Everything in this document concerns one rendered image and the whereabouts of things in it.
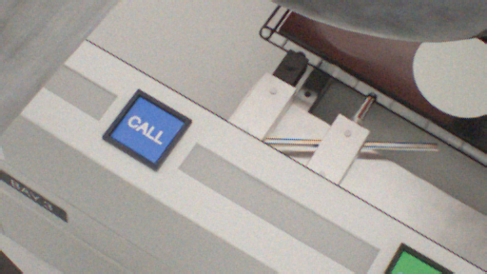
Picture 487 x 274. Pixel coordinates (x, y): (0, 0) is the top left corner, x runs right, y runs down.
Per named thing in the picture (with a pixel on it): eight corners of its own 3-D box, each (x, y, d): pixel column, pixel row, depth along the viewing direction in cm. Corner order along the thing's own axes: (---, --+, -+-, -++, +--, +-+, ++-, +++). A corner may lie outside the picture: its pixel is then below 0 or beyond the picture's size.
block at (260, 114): (262, 85, 100) (265, 69, 97) (292, 103, 99) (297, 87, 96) (219, 147, 96) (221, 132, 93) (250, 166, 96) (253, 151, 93)
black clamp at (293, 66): (286, 59, 101) (290, 46, 98) (306, 70, 100) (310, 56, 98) (269, 85, 99) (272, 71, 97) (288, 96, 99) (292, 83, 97)
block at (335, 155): (334, 127, 98) (340, 111, 96) (364, 144, 98) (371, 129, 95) (293, 190, 95) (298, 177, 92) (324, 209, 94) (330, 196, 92)
